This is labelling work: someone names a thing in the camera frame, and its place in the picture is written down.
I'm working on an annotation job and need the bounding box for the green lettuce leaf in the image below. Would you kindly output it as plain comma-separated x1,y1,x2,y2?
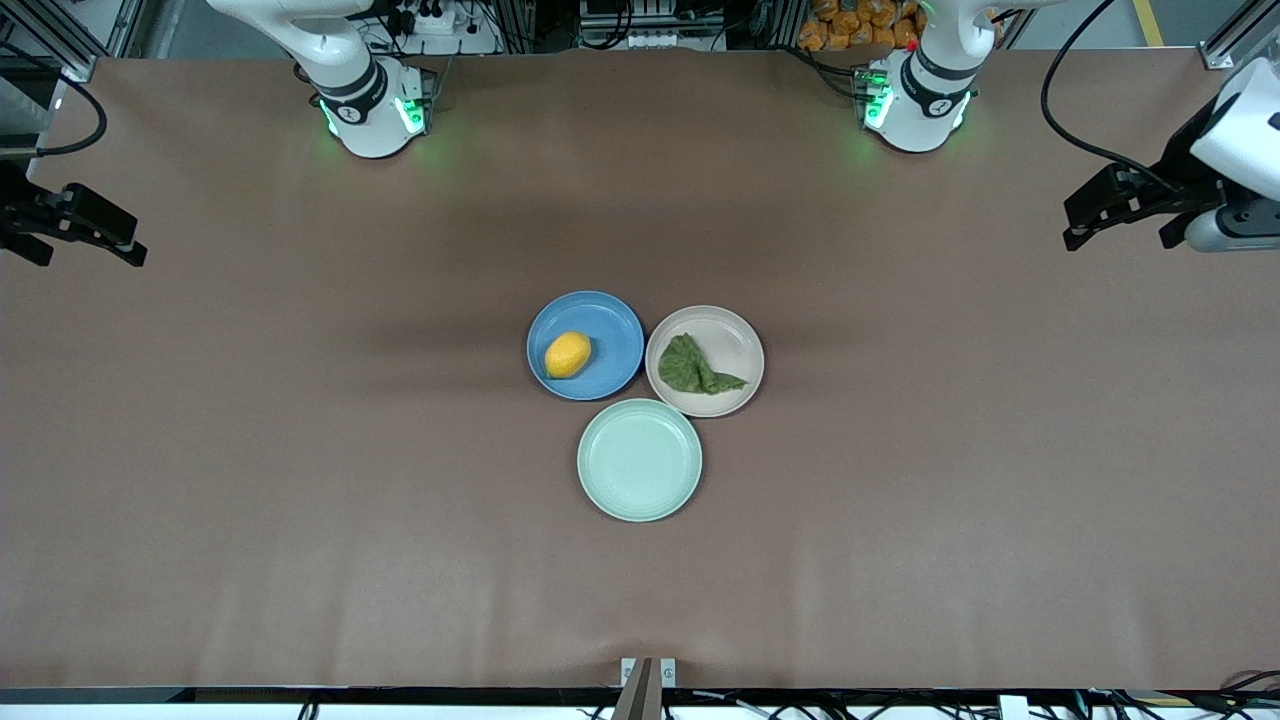
658,333,749,396

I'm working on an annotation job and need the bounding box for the yellow lemon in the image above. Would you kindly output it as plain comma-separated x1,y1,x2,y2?
544,331,593,380

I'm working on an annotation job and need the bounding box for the orange snack bag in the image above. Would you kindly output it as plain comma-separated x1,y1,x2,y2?
797,0,926,52

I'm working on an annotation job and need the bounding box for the white power strip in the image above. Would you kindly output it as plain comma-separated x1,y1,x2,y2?
385,0,501,56

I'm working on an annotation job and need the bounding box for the beige plate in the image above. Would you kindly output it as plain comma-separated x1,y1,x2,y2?
645,305,766,418

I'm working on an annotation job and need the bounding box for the white electronics box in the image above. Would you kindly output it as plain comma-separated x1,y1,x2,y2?
575,0,726,51

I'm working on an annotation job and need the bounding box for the blue plate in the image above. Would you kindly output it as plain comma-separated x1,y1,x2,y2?
527,291,645,402

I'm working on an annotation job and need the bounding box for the pale green plate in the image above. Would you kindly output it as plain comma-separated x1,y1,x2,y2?
577,398,703,523

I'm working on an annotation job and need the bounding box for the aluminium frame profile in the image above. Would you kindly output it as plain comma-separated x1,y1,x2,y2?
0,0,101,83
1200,0,1280,71

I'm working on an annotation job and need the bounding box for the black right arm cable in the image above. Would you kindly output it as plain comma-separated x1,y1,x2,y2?
35,75,109,159

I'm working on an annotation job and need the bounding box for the metal table edge bracket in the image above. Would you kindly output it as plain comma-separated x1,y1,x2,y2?
620,657,678,690

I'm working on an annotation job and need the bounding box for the brown camera mount strut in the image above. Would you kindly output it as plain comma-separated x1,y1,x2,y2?
612,657,663,720

